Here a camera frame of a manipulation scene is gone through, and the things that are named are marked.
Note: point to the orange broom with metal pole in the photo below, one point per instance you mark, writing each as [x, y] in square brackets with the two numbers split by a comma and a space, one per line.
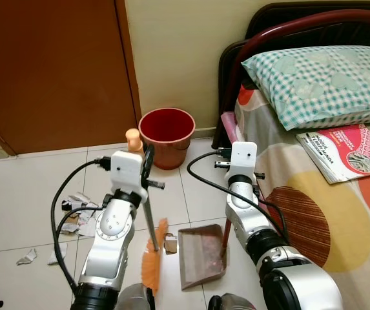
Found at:
[150, 265]

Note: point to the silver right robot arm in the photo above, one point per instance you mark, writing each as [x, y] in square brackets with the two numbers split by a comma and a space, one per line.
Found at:
[301, 284]

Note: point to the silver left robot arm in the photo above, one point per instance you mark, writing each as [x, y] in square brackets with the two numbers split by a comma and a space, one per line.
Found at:
[107, 252]

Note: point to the red plastic bucket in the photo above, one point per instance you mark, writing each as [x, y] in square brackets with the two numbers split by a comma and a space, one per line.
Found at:
[166, 139]

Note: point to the flat white paper scrap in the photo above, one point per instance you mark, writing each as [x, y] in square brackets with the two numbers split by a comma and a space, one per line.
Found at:
[55, 254]

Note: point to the teal checkered pillow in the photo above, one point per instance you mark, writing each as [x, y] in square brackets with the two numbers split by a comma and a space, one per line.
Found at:
[320, 84]

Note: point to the red and white magazine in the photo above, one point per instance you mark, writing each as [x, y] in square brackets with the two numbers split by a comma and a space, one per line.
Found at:
[352, 152]

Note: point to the colourful patterned bedsheet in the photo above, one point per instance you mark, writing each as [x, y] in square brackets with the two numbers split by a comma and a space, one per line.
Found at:
[339, 226]

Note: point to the brown wooden door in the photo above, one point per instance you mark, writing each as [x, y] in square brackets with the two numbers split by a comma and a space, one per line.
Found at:
[49, 71]

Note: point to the grey robot right leg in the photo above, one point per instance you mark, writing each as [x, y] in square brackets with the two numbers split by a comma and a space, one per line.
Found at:
[233, 303]

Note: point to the crumpled white paper scrap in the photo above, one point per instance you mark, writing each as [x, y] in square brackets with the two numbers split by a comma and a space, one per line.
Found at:
[27, 257]

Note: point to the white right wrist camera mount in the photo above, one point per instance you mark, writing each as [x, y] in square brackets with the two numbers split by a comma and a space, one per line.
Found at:
[243, 159]

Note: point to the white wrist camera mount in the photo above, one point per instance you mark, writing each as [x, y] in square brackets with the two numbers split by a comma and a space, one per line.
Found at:
[126, 174]
[243, 159]

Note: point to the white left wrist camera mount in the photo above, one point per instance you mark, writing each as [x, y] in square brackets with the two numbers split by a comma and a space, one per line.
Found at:
[126, 174]

